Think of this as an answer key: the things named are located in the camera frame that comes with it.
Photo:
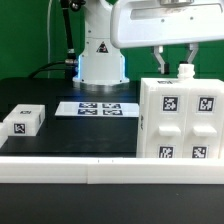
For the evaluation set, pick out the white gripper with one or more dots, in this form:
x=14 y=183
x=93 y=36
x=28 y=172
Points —
x=141 y=23

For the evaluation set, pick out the white cabinet body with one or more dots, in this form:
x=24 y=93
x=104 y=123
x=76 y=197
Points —
x=186 y=79

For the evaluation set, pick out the white cabinet top block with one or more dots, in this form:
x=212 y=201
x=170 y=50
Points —
x=25 y=120

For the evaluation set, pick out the white cabinet door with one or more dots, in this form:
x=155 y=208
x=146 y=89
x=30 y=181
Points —
x=166 y=120
x=204 y=122

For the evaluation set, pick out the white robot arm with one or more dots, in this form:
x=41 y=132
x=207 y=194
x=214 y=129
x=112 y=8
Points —
x=101 y=65

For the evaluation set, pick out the white marker base sheet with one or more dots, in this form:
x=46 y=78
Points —
x=97 y=109

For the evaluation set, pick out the white U-shaped fence frame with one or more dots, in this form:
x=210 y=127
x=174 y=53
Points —
x=110 y=170

